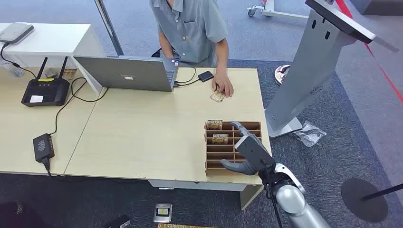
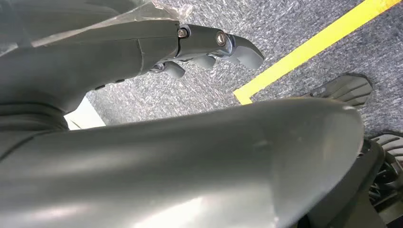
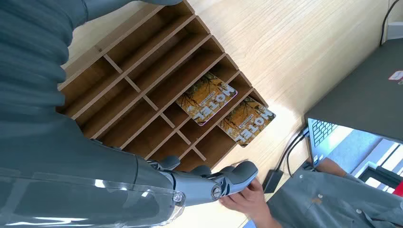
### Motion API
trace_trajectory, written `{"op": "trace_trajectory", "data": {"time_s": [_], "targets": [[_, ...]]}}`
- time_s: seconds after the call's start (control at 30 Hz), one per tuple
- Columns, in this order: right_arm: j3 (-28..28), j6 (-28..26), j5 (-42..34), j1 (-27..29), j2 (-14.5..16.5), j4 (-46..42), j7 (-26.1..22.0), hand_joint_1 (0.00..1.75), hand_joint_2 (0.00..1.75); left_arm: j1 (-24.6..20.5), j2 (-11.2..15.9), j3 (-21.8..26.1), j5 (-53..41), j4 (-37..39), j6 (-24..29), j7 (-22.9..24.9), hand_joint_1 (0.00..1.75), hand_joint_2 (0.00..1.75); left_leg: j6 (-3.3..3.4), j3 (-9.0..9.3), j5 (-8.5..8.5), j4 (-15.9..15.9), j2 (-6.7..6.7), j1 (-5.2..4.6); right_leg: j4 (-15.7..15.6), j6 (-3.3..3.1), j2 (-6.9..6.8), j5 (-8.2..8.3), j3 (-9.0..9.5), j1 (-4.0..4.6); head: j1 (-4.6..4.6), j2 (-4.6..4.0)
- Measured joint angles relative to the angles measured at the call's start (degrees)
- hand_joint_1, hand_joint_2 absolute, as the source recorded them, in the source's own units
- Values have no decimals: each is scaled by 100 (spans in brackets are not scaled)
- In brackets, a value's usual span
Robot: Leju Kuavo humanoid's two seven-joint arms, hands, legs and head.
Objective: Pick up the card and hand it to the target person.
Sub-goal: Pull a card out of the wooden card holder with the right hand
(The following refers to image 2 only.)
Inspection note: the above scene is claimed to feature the white board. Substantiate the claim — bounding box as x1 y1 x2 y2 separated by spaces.
64 96 106 131

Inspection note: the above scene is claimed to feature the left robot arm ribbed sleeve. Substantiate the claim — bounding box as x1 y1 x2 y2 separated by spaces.
0 102 70 158

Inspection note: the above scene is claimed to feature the grey robot leg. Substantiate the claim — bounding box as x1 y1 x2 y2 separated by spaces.
0 97 386 228

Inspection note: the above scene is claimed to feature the yellow floor tape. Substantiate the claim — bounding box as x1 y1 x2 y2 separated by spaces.
233 0 403 106

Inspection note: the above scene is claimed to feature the black ribbed robot foot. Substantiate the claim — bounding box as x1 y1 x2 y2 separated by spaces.
368 131 403 218
309 73 374 109

